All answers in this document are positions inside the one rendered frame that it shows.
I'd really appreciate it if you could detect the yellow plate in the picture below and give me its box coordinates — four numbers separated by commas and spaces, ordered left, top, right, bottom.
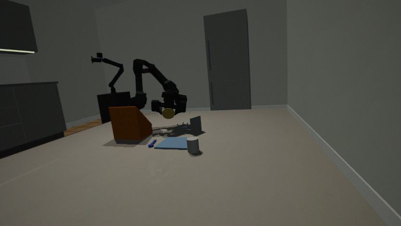
162, 108, 175, 119

